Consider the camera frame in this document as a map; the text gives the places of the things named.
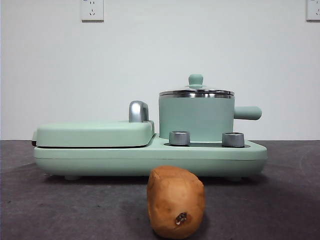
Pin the glass pot lid green knob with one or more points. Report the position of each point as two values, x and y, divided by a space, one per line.
196 80

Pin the brown potato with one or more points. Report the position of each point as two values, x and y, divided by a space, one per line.
175 200

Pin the mint green steamer pot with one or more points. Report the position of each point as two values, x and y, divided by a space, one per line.
197 115

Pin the silver control knob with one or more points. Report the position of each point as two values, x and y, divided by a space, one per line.
179 138
233 139

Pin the white wall socket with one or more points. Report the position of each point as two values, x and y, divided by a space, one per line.
92 11
313 10

